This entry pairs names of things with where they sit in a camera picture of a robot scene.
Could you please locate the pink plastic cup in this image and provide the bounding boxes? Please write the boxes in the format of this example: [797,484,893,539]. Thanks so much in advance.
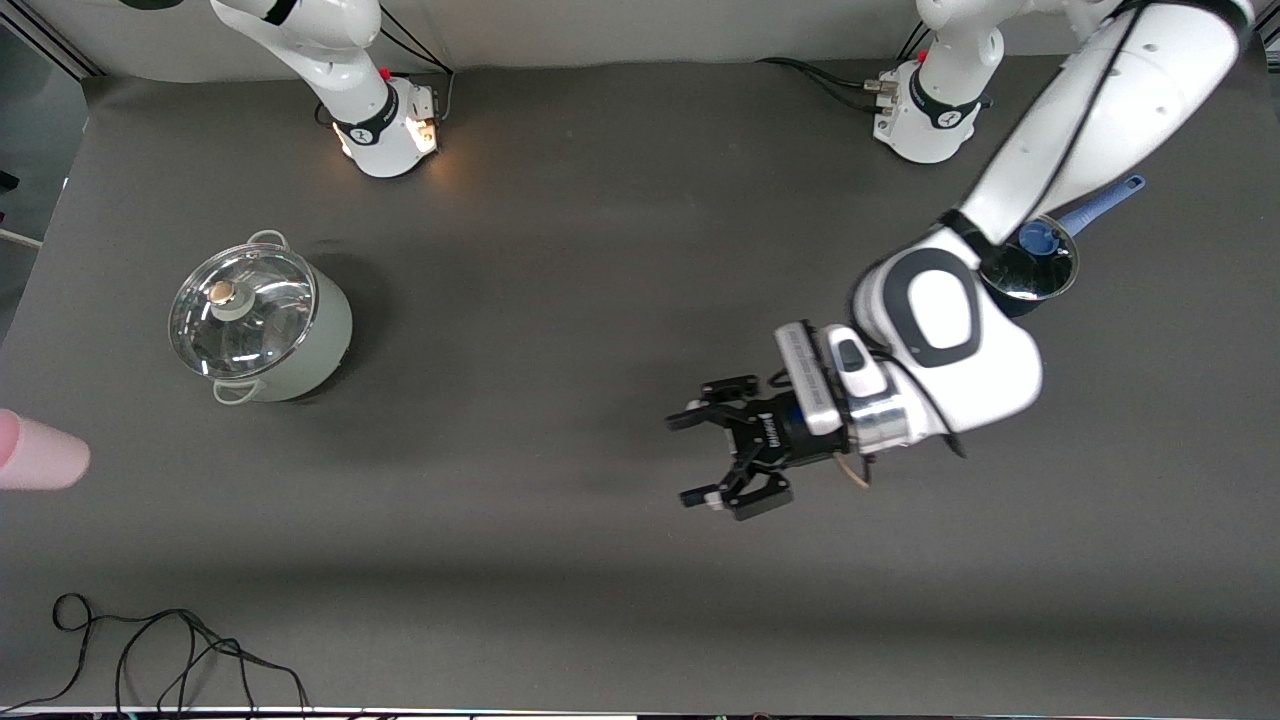
[0,408,91,491]

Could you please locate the dark grey table mat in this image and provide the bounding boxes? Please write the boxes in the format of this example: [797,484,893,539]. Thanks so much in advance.
[0,55,1280,716]

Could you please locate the glass lid blue knob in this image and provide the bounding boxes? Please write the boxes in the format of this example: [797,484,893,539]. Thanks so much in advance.
[975,215,1082,301]

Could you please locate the dark blue saucepan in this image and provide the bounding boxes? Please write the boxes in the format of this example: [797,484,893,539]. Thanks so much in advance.
[985,175,1147,319]

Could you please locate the pale green cooking pot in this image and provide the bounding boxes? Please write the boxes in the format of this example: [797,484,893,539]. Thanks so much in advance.
[175,230,354,406]

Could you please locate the glass pot lid brass knob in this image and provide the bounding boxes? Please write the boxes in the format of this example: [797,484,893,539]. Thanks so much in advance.
[168,243,318,381]

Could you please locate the black left arm base cable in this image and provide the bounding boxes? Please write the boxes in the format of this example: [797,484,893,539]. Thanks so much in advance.
[755,57,891,111]

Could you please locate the black arm base cable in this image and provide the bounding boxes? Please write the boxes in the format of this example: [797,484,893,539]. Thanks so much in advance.
[755,57,891,111]
[375,5,456,126]

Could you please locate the black right arm base cable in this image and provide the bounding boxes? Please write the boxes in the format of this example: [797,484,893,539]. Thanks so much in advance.
[375,5,456,126]

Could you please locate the black left arm wrist cable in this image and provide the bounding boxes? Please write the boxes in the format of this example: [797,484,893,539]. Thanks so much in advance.
[940,0,1151,261]

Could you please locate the thin black loose cable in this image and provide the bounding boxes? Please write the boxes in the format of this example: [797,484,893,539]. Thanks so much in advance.
[0,593,311,716]

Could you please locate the black frame bar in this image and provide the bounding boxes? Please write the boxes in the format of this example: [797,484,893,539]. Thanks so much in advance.
[0,0,104,79]

